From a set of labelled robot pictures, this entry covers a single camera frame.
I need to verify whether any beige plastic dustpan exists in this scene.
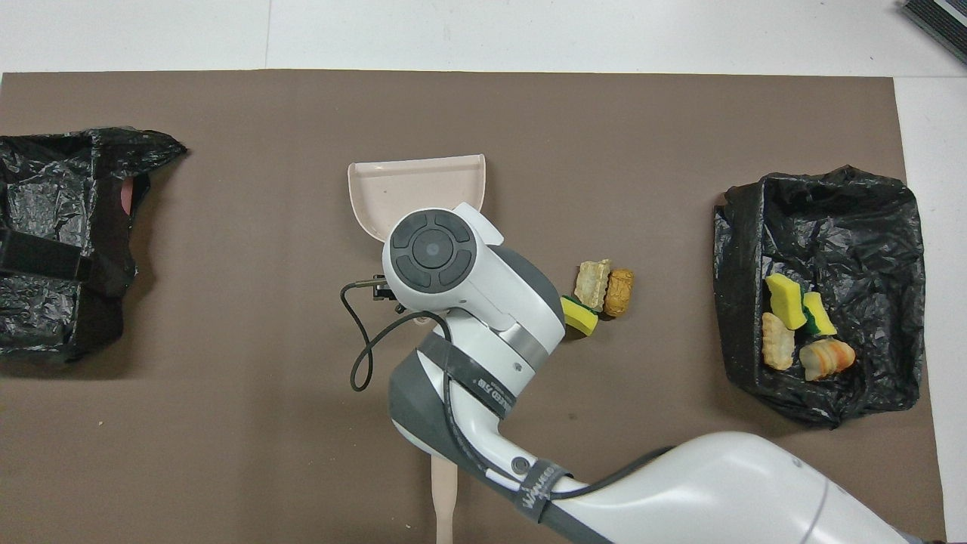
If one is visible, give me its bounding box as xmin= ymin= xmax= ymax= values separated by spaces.
xmin=347 ymin=154 xmax=487 ymax=325

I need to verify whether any orange brown foam chunk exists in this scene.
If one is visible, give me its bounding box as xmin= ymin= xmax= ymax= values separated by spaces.
xmin=603 ymin=267 xmax=635 ymax=318

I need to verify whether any black bag lined bin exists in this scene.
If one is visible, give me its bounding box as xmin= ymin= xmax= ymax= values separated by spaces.
xmin=712 ymin=165 xmax=927 ymax=430
xmin=0 ymin=126 xmax=189 ymax=362

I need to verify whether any dark grey ribbed panel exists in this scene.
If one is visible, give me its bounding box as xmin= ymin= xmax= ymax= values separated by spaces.
xmin=897 ymin=0 xmax=967 ymax=66

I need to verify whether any brown table mat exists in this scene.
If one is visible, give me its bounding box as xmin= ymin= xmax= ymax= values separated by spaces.
xmin=0 ymin=70 xmax=949 ymax=544

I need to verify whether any beige hand brush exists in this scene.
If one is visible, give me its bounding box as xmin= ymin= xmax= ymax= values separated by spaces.
xmin=430 ymin=452 xmax=460 ymax=544

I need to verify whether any pale yellow foam chunk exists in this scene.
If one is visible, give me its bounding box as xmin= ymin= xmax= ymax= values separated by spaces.
xmin=799 ymin=337 xmax=857 ymax=382
xmin=573 ymin=259 xmax=613 ymax=313
xmin=761 ymin=311 xmax=796 ymax=372

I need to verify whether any yellow green sponge piece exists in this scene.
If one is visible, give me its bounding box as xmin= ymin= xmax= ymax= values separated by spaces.
xmin=561 ymin=295 xmax=600 ymax=338
xmin=801 ymin=291 xmax=839 ymax=338

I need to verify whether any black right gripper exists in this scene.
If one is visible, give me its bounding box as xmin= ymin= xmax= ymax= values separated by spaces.
xmin=375 ymin=275 xmax=409 ymax=315

